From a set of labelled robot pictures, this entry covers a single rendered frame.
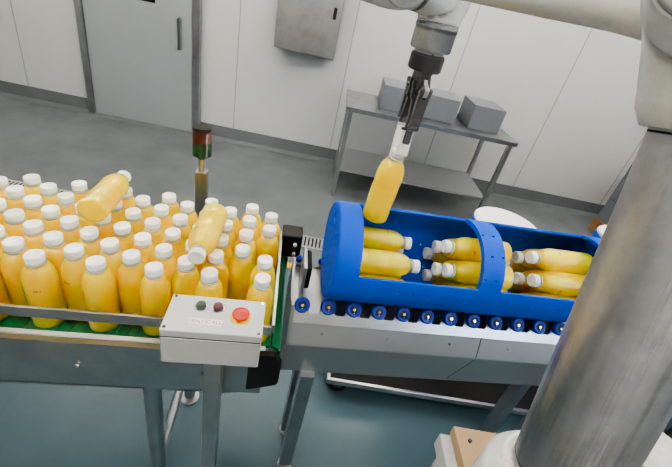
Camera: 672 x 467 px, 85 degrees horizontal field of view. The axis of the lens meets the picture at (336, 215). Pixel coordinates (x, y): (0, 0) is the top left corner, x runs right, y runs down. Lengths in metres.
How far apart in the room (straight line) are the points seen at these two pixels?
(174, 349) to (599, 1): 0.91
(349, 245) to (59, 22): 4.56
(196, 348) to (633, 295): 0.73
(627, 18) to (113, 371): 1.23
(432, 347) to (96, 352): 0.91
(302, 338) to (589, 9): 0.96
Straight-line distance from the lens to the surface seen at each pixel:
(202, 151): 1.33
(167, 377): 1.15
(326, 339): 1.14
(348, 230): 0.95
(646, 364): 0.42
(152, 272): 0.95
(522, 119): 4.75
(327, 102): 4.30
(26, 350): 1.19
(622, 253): 0.39
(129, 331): 1.11
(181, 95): 4.63
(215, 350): 0.85
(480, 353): 1.32
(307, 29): 3.99
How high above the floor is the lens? 1.72
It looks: 30 degrees down
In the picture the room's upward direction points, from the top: 13 degrees clockwise
